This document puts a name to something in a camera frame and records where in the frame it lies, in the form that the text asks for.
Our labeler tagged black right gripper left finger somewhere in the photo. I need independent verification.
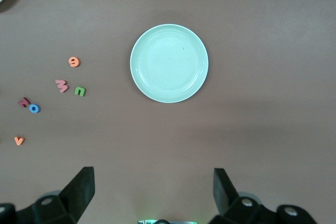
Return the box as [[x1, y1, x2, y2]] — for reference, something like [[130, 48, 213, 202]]
[[0, 166, 95, 224]]

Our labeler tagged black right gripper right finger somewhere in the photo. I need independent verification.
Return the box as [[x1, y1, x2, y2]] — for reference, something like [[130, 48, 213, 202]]
[[208, 168, 318, 224]]

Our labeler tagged pink foam letter m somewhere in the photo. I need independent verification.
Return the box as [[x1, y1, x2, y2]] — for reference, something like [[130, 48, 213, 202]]
[[55, 79, 70, 94]]

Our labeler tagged green plate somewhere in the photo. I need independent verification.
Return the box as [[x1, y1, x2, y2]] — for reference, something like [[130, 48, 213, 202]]
[[130, 24, 209, 103]]

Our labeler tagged brown table mat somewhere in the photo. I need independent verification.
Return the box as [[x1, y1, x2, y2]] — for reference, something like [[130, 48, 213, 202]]
[[0, 0, 336, 224]]

